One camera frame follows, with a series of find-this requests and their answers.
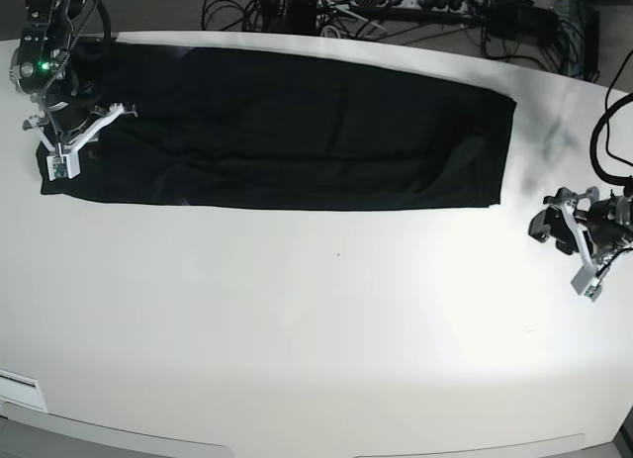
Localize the black T-shirt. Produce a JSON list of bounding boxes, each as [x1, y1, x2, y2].
[[41, 44, 516, 212]]

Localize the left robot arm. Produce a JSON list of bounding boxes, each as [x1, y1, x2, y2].
[[528, 53, 632, 279]]

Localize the white label plate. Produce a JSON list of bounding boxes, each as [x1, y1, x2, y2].
[[0, 370, 48, 413]]

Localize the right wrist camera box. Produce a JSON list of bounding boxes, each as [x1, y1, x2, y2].
[[45, 152, 80, 181]]

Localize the black equipment box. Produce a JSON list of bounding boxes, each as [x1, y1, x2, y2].
[[488, 3, 559, 41]]

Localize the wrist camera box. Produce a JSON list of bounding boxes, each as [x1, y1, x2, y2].
[[45, 152, 80, 181], [571, 266, 602, 302]]

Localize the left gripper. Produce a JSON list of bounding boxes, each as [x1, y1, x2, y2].
[[528, 187, 632, 275]]

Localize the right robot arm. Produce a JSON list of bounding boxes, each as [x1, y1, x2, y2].
[[9, 0, 136, 165]]

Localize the black floor cables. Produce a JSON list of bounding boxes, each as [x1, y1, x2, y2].
[[200, 0, 397, 40]]

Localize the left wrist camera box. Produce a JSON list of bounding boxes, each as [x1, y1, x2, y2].
[[571, 266, 602, 302]]

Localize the white power strip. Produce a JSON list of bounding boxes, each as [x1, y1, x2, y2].
[[381, 0, 468, 13]]

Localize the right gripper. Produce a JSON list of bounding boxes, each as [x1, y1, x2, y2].
[[22, 89, 137, 156]]

